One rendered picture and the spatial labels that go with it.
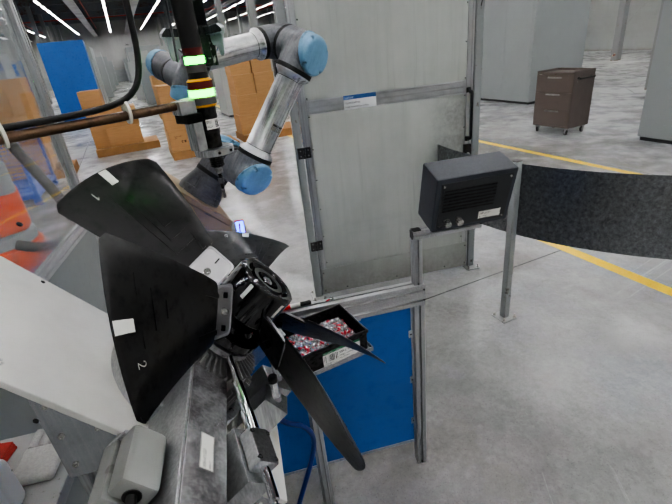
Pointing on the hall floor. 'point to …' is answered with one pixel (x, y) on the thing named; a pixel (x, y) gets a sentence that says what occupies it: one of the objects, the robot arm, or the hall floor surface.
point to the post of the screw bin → (322, 463)
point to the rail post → (420, 383)
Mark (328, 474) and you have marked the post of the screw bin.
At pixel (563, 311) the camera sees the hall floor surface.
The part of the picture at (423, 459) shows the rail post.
